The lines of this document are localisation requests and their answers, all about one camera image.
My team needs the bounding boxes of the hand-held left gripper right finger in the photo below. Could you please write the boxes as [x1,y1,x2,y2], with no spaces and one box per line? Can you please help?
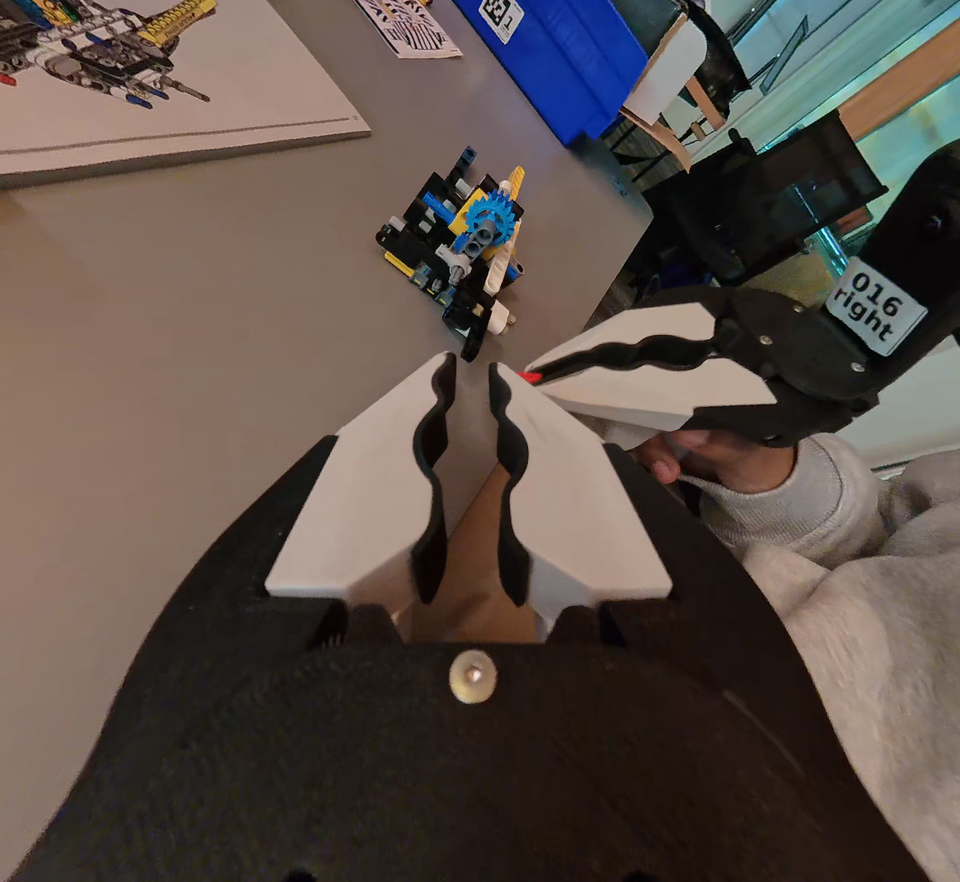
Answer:
[489,362,673,634]

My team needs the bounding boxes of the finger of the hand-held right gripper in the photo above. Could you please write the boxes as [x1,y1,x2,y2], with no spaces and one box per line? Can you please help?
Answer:
[523,301,721,382]
[540,357,779,452]

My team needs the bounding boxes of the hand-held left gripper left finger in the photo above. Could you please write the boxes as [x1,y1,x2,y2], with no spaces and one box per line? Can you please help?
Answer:
[265,352,459,618]

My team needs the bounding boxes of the lego technic model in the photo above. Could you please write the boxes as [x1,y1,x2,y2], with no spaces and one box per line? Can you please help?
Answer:
[375,144,528,363]

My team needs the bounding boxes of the person's right forearm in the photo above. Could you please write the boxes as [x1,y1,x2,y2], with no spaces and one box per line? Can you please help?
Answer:
[681,434,960,568]

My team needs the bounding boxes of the lego instruction booklet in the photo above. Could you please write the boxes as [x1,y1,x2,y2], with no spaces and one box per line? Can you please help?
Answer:
[0,0,372,191]

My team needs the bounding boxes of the person's right hand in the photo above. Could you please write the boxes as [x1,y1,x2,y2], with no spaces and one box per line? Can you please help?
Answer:
[632,429,796,491]

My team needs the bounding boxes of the black office chair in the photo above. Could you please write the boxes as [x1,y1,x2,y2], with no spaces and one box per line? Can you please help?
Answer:
[678,0,753,120]

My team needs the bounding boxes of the blue plastic bin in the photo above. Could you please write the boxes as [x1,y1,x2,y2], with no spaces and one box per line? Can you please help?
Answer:
[395,0,651,148]

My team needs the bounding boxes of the grey sweatshirt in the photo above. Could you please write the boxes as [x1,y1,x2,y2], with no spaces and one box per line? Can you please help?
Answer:
[738,514,960,882]

